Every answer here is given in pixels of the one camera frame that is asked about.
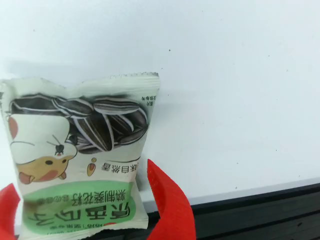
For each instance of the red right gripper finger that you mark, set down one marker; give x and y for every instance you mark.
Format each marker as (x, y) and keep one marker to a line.
(175, 207)

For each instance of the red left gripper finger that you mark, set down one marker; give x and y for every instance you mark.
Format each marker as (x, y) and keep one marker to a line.
(8, 210)

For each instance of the green sunflower seed snack packet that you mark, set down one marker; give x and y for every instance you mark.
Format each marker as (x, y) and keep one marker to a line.
(75, 155)

